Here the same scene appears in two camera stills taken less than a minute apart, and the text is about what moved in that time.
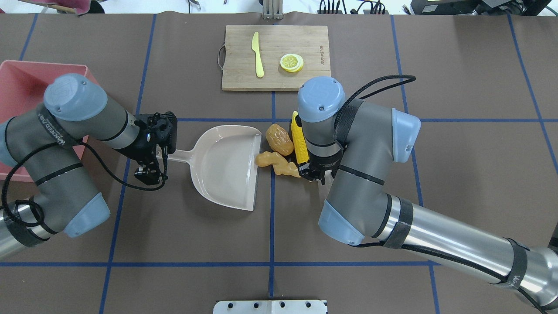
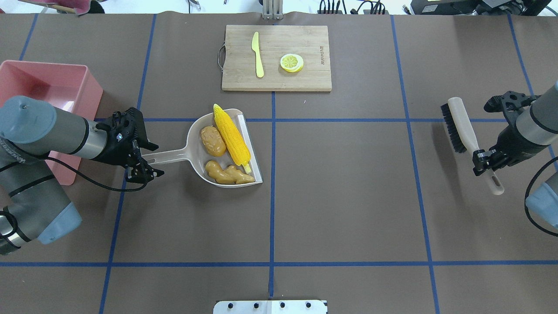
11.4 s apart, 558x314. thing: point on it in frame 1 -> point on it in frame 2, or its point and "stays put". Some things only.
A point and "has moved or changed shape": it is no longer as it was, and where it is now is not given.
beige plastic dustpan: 223,160 has moved or changed shape
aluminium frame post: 273,9 stays put
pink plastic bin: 23,84 stays put
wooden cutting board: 274,57 stays put
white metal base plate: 270,307 stays put
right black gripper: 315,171 -> 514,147
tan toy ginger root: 280,166 -> 229,175
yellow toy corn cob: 302,154 -> 233,138
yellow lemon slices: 291,62 stays put
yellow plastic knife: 255,47 stays put
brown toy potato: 279,140 -> 213,141
